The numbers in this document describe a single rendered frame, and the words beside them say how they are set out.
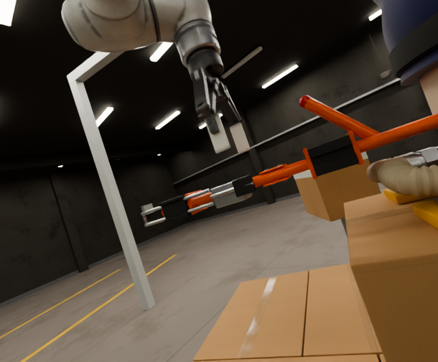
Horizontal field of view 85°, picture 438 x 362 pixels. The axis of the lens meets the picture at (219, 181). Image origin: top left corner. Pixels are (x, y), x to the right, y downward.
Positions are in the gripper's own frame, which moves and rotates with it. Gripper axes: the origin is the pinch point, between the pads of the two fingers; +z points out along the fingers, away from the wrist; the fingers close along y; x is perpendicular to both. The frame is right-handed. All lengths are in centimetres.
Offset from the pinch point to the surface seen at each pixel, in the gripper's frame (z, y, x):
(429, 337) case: 30.9, -17.6, -19.4
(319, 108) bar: -0.2, 0.0, -18.1
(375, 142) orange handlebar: 9.0, -2.0, -23.9
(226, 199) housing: 10.2, -2.0, 4.8
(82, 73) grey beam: -193, 176, 214
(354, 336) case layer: 62, 28, -7
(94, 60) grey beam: -198, 176, 189
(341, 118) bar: 3.1, 0.0, -20.8
